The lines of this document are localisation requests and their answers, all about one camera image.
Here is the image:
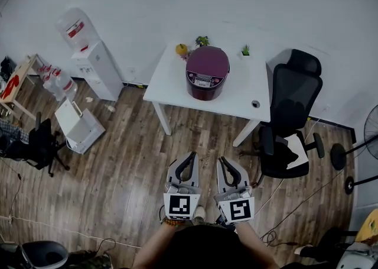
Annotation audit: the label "person's torso black shirt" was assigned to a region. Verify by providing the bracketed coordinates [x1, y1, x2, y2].
[165, 225, 284, 269]

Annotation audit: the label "black battery pack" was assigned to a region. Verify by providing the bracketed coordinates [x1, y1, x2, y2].
[215, 214, 237, 228]

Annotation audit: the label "yellow wooden table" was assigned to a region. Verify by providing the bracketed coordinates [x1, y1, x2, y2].
[354, 208, 378, 247]

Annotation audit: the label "small green succulent pot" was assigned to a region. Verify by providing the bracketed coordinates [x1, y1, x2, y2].
[238, 44, 252, 60]

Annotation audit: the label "black bag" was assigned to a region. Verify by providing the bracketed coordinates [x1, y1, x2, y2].
[0, 56, 17, 82]

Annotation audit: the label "black stand round base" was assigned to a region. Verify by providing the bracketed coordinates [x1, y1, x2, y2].
[344, 173, 378, 195]

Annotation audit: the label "plaid cloth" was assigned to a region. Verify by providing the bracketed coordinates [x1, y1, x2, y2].
[0, 118, 30, 144]

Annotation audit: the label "black standing fan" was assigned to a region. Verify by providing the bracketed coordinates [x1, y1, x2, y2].
[330, 105, 378, 171]

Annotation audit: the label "white cushion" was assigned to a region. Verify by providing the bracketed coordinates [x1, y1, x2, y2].
[283, 133, 309, 170]

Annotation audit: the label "brown bead bracelet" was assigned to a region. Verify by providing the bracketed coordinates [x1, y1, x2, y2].
[161, 216, 186, 229]

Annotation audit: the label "person's legs olive trousers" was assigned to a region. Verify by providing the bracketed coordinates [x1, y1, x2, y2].
[188, 216, 234, 229]

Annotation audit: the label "clear water jug red label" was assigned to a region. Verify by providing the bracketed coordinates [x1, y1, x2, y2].
[55, 7, 100, 51]

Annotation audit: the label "thin black floor cable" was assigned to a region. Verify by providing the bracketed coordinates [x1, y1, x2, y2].
[0, 157, 23, 218]

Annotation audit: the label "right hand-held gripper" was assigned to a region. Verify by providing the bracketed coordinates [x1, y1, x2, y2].
[214, 155, 255, 223]

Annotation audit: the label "person's left forearm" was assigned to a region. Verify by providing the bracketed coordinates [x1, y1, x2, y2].
[131, 223, 181, 269]

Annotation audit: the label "white floor cable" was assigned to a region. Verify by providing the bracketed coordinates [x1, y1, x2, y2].
[255, 177, 286, 215]
[0, 214, 142, 249]

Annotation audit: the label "black mesh office chair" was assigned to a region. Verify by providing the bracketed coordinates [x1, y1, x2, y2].
[239, 48, 325, 187]

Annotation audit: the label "wooden side table red print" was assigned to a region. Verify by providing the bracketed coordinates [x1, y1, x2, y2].
[0, 54, 45, 121]

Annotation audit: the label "black swivel chair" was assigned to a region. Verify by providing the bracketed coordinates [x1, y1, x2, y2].
[0, 111, 71, 177]

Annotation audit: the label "black round stool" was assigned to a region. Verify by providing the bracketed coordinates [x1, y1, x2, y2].
[22, 240, 69, 269]

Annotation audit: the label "white table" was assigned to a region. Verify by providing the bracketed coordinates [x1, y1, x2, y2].
[143, 40, 272, 148]

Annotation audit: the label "purple rice cooker lid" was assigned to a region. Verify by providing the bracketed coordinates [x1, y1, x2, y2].
[185, 45, 230, 79]

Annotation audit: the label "person's right forearm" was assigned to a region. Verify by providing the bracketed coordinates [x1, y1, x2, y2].
[236, 222, 280, 269]

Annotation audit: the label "grey white device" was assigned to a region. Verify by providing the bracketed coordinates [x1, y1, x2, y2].
[336, 242, 378, 269]

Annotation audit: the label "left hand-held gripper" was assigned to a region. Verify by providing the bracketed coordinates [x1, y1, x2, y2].
[163, 151, 203, 221]

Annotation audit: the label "white water dispenser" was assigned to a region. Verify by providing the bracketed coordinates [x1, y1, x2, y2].
[70, 40, 124, 102]

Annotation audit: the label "white box appliance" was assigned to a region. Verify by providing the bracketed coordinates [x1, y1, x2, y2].
[54, 98, 106, 155]

